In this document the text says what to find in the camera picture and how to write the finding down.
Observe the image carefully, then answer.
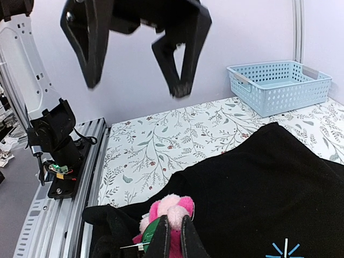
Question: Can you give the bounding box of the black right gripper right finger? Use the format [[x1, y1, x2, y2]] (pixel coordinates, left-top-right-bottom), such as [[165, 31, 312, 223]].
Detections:
[[181, 215, 210, 258]]

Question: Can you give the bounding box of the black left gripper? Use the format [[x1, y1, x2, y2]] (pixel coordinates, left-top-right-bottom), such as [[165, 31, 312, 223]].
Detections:
[[60, 0, 212, 97]]

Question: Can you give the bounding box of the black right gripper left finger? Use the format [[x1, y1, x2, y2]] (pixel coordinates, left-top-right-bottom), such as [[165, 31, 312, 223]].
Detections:
[[142, 215, 170, 258]]

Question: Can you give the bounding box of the pink flower plush brooch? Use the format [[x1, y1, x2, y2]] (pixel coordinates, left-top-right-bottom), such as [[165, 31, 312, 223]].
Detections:
[[120, 194, 208, 257]]

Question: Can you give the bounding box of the black t-shirt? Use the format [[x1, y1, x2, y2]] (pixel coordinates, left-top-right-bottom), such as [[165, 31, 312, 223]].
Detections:
[[82, 123, 343, 257]]

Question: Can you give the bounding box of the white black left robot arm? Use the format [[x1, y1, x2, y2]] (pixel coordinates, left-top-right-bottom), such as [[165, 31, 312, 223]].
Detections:
[[1, 1, 212, 199]]

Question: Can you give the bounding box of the light blue plastic basket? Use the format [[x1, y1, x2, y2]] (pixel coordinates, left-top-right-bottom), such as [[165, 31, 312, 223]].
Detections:
[[226, 61, 332, 118]]

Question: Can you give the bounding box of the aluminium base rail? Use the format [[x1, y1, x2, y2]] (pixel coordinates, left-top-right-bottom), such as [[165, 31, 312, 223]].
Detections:
[[14, 118, 109, 257]]

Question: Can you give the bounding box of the left aluminium frame post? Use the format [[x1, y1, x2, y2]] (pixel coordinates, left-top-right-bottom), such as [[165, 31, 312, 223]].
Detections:
[[291, 0, 305, 63]]

